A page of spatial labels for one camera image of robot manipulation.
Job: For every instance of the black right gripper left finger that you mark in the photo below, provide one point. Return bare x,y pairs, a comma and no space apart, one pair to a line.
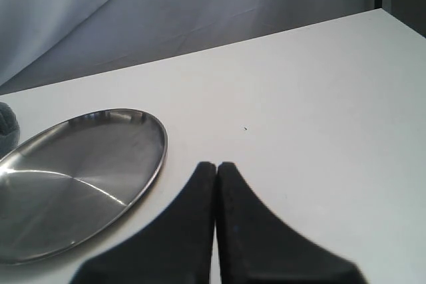
176,247

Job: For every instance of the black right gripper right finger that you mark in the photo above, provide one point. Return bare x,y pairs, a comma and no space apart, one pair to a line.
255,246

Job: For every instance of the grey fleece towel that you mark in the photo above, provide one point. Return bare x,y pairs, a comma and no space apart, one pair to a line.
9,130

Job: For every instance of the round stainless steel plate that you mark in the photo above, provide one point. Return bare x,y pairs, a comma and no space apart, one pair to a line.
70,182

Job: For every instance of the grey backdrop curtain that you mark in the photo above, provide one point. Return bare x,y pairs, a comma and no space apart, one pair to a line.
49,41

